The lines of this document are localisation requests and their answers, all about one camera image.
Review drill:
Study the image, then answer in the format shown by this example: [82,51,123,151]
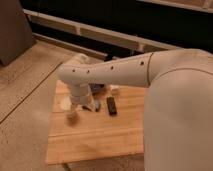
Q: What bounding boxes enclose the white wall rail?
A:
[23,9,179,52]

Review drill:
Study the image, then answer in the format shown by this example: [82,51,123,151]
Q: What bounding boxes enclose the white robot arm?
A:
[59,49,213,171]

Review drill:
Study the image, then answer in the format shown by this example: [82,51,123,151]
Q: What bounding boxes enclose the grey cabinet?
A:
[0,0,36,66]

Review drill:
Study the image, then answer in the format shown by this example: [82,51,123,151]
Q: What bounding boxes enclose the white paper cup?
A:
[60,97,80,119]

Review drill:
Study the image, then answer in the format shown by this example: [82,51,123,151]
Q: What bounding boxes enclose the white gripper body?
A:
[69,84,93,106]

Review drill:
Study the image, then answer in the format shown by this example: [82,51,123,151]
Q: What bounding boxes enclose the dark ceramic bowl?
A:
[90,84,105,94]

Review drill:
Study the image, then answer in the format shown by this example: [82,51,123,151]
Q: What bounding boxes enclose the black rectangular remote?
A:
[107,97,117,115]

